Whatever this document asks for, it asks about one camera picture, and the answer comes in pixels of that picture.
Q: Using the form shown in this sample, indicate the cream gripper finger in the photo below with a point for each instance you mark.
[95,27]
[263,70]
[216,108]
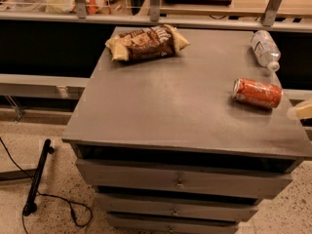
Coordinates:
[301,111]

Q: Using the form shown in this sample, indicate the red coke can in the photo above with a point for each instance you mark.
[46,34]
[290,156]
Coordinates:
[257,93]

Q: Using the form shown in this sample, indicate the brown chip bag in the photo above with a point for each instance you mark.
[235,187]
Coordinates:
[159,41]

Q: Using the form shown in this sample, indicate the clear plastic water bottle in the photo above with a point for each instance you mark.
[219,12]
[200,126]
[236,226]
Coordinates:
[266,50]

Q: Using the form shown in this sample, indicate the top grey drawer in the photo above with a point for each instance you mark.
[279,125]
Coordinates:
[189,179]

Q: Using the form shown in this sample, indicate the grey drawer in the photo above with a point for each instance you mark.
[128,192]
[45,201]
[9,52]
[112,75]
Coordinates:
[171,225]
[189,179]
[148,205]

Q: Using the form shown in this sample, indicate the grey drawer cabinet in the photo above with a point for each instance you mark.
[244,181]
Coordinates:
[180,111]

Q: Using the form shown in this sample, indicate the middle grey drawer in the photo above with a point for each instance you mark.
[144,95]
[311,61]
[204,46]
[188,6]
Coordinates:
[148,205]

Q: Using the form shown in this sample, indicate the bottom grey drawer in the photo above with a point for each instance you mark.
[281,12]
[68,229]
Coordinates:
[171,225]

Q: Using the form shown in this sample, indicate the grey metal railing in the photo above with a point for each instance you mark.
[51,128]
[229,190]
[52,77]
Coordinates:
[289,16]

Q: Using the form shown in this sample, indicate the black floor stand bar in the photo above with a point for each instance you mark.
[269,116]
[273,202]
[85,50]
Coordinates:
[30,206]

